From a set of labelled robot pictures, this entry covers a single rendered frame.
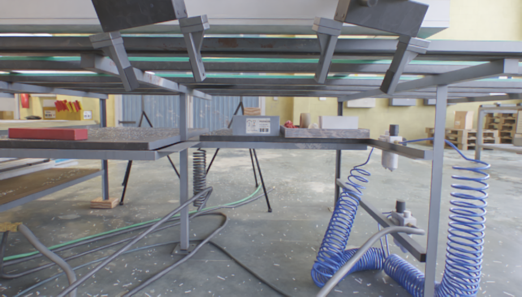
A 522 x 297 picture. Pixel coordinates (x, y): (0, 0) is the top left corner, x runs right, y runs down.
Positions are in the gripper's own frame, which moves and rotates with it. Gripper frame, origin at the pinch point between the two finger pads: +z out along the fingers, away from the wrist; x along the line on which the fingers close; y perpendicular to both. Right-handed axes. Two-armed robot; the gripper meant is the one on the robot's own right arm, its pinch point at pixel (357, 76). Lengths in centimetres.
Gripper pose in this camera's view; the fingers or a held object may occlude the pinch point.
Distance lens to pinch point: 51.4
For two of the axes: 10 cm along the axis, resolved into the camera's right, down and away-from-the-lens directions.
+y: 1.1, 4.7, -8.8
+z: -1.9, 8.8, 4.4
